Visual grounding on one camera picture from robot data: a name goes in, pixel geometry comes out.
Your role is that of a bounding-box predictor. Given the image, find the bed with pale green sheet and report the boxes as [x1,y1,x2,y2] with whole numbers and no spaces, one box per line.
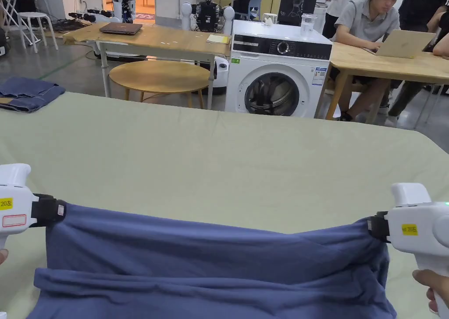
[0,91,449,319]

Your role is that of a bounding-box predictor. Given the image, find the round wooden low table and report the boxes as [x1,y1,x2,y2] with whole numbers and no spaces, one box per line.
[108,60,211,110]

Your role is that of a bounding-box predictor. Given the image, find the blue plastic chair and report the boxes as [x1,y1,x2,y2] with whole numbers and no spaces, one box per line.
[247,0,264,21]

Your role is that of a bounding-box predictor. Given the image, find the white round stool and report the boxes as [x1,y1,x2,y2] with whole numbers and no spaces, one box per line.
[16,12,59,50]

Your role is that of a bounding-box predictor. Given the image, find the person's right hand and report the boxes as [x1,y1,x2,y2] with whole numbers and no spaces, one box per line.
[412,269,449,312]

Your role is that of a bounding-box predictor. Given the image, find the light wooden table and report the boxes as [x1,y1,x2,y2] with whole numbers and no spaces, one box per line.
[325,29,449,124]

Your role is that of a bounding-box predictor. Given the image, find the wooden table with white legs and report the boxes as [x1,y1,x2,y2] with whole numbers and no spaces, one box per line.
[62,21,233,110]

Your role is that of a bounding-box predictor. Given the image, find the white washing machine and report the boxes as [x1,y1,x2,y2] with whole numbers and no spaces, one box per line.
[224,13,334,119]

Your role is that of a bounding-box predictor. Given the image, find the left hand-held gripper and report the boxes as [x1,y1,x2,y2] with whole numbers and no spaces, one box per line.
[0,163,68,250]

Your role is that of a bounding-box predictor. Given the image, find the dark blue shirt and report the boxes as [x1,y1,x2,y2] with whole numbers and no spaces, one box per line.
[33,201,398,319]

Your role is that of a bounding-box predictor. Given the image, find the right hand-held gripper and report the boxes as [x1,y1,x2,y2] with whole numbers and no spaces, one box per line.
[364,183,449,272]

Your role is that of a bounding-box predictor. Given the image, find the folded blue denim jeans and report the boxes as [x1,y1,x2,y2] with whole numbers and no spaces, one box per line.
[0,77,67,114]

